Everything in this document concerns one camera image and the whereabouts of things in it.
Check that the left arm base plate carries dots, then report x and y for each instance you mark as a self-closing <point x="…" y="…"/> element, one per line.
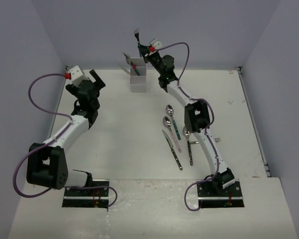
<point x="93" y="198"/>

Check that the dark handled fork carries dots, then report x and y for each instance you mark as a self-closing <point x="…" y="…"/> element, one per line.
<point x="128" y="59"/>

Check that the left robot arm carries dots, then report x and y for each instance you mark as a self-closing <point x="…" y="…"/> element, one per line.
<point x="47" y="165"/>

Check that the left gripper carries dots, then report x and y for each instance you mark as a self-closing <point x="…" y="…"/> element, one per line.
<point x="98" y="84"/>

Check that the teal handled spoon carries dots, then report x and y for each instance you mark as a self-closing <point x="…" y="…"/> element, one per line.
<point x="169" y="110"/>

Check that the teal handled knife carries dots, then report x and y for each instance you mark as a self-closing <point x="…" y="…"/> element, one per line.
<point x="135" y="68"/>

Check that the pink handled spoon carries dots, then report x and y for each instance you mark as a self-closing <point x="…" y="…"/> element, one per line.
<point x="167" y="124"/>

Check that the white three-compartment utensil holder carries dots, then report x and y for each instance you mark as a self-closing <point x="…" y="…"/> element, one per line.
<point x="138" y="82"/>

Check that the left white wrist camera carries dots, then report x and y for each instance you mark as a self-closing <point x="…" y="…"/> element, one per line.
<point x="75" y="76"/>

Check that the teal handled fork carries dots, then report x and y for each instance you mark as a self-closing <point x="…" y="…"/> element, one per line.
<point x="136" y="35"/>

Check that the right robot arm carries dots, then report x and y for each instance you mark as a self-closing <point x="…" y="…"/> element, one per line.
<point x="198" y="114"/>

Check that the all-metal silver fork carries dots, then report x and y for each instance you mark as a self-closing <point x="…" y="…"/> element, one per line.
<point x="218" y="139"/>

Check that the dark dotted handled spoon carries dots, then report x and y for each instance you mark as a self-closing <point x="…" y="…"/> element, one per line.
<point x="186" y="134"/>

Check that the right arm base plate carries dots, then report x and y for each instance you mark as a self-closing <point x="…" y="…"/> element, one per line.
<point x="230" y="197"/>

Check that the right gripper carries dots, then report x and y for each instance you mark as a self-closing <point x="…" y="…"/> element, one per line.
<point x="146" y="54"/>

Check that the dark dotted handled knife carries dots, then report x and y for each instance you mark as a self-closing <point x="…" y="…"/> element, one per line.
<point x="172" y="150"/>

